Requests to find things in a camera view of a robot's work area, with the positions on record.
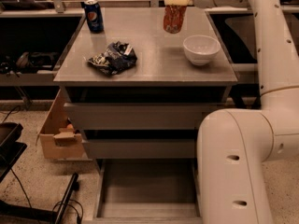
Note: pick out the red coke can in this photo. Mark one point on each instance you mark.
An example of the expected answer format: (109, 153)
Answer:
(174, 18)

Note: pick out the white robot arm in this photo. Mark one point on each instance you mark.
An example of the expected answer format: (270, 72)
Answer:
(232, 144)

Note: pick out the blue pepsi can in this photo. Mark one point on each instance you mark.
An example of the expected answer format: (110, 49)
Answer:
(93, 16)

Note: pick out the grey drawer cabinet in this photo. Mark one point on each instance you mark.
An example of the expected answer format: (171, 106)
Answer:
(162, 73)

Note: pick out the top grey drawer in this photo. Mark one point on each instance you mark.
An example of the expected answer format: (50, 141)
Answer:
(137, 116)

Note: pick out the middle grey drawer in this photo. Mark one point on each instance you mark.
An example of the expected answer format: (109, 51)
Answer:
(140, 148)

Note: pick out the open bottom grey drawer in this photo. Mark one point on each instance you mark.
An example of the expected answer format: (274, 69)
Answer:
(146, 191)

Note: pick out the black chair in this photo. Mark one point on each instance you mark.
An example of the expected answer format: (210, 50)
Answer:
(242, 50)

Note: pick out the white bowl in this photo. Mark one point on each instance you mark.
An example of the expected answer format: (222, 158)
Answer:
(201, 49)

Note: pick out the crumpled blue chip bag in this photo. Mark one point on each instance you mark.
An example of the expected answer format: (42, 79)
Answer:
(117, 58)

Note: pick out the black bag on shelf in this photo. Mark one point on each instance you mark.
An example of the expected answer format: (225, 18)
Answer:
(32, 62)

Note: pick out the cardboard box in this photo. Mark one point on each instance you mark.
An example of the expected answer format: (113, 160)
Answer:
(58, 138)

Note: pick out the black equipment base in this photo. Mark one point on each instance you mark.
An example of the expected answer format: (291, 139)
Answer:
(10, 151)

